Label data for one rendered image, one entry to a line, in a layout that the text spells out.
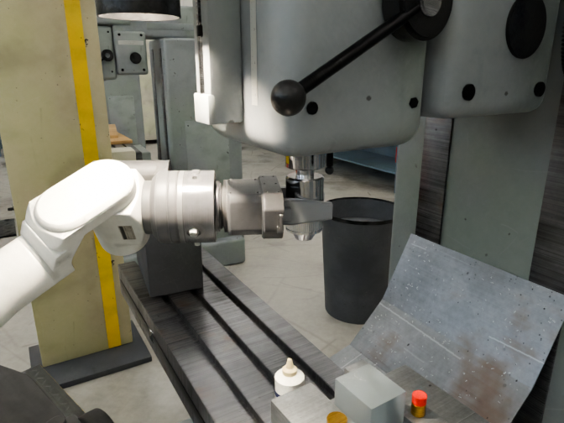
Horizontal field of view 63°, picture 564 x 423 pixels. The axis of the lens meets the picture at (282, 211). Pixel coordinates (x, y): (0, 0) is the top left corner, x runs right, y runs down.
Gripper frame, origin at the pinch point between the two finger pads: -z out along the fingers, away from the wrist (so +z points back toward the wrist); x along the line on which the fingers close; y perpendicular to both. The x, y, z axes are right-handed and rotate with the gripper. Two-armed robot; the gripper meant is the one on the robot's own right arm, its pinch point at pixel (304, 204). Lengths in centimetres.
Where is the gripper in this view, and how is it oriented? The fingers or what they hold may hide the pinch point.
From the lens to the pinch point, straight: 58.0
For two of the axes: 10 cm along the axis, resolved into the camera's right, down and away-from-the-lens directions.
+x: -1.0, -3.0, 9.5
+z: -10.0, 0.2, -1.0
